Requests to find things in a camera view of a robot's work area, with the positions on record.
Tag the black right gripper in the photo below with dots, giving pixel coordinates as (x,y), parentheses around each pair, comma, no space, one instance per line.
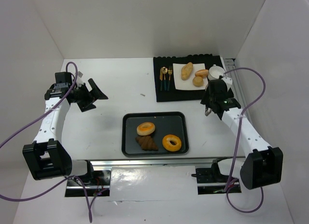
(210,101)

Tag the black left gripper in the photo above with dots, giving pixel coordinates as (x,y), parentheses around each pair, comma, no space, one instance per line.
(87,96)

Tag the small round muffin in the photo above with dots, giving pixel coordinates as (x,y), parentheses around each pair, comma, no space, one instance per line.
(198,81)

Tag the orange sesame bun with cream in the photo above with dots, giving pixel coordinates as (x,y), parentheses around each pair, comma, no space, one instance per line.
(202,73)

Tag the long yellow bread roll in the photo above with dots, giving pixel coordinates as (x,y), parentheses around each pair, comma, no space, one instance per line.
(186,71)

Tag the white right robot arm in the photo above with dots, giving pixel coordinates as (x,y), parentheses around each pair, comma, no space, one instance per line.
(263,164)

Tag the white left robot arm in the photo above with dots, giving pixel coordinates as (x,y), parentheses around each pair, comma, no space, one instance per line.
(46,157)

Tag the white square plate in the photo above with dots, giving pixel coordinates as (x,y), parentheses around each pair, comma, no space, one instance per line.
(187,85)

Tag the black rectangular baking tray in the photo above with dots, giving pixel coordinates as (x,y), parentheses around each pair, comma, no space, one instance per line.
(154,134)

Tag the black cloth placemat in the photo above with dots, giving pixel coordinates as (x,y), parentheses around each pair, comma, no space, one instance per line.
(174,94)

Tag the orange glazed donut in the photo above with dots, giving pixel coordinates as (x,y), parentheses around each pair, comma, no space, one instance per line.
(172,143)

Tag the brown chocolate croissant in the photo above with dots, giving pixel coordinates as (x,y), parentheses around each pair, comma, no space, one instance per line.
(146,143)

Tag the white cup with handle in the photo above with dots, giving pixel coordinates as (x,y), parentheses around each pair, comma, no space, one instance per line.
(215,72)

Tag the aluminium side rail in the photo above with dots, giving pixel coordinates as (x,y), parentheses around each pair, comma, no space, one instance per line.
(229,64)

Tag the gold fork teal handle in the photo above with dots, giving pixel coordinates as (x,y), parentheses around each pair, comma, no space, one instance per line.
(170,72)

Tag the pale glazed ring donut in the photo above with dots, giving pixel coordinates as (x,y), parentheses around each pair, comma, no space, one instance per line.
(145,129)

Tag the gold spoon teal handle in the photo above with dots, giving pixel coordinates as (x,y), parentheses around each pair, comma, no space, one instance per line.
(165,71)

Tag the gold knife teal handle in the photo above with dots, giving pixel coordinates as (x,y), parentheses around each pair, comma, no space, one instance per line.
(161,79)

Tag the aluminium front rail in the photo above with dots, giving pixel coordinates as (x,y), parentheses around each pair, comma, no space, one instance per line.
(198,162)

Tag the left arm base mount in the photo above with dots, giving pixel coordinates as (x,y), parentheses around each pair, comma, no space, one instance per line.
(97,183)

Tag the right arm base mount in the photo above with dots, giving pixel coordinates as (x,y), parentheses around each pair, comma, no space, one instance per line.
(209,181)

